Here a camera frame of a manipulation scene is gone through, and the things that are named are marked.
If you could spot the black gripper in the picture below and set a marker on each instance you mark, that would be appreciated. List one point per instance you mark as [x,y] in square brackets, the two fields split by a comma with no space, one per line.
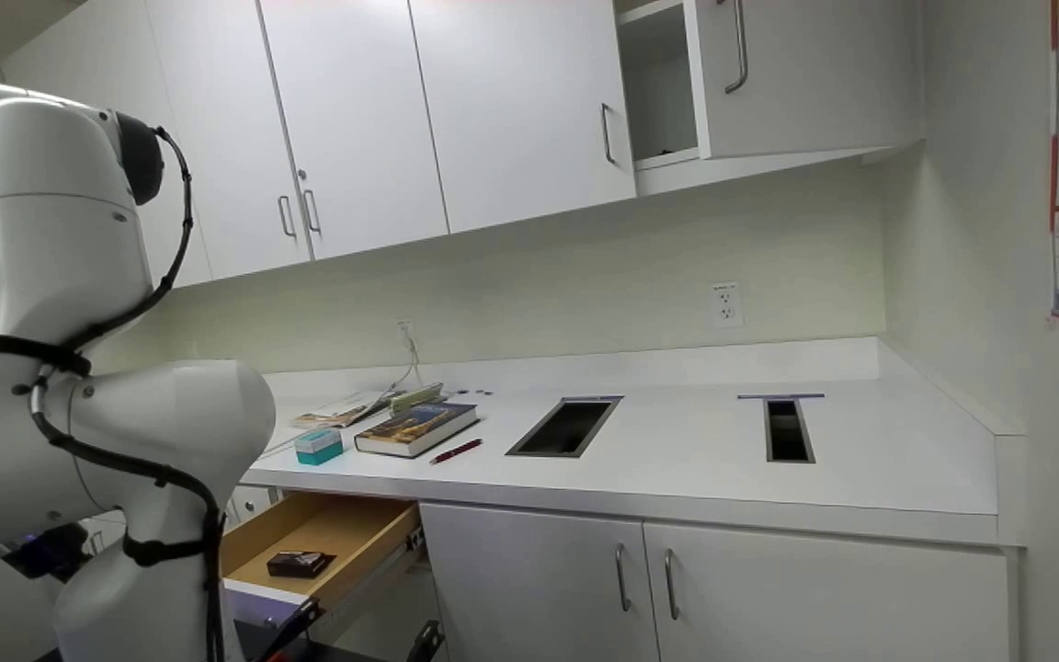
[45,553]

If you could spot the wooden drawer white front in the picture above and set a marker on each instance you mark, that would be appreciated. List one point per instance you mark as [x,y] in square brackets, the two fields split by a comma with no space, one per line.
[312,539]

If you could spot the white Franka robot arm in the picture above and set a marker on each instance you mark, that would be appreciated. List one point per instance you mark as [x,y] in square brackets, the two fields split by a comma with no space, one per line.
[55,224]

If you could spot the open white shelf cabinet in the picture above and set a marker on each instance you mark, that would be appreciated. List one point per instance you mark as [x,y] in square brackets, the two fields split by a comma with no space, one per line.
[660,86]

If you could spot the small black box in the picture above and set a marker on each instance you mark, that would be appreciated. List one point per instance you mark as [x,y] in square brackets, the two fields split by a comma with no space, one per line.
[300,566]

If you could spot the teal and white box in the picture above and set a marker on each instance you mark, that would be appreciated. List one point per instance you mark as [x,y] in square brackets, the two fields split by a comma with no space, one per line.
[318,446]

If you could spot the stack of magazines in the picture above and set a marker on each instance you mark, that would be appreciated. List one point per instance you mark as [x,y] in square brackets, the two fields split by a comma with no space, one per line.
[339,415]

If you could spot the stack of books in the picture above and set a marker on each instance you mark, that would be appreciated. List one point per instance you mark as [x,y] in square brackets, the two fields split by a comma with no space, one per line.
[417,428]

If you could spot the thin pen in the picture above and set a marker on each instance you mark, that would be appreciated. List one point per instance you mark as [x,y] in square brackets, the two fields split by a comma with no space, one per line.
[458,449]

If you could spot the upper white cabinets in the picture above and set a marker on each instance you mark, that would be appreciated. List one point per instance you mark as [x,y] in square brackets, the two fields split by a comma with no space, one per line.
[224,124]

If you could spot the white lower cabinet door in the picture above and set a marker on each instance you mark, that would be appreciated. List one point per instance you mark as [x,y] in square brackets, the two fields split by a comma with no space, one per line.
[531,590]
[824,600]

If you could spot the white upper cabinet door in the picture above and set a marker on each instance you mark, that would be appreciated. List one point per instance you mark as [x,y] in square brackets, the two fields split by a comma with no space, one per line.
[517,111]
[350,124]

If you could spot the plain white wall outlet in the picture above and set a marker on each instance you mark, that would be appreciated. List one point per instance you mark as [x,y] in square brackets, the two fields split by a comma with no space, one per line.
[725,305]

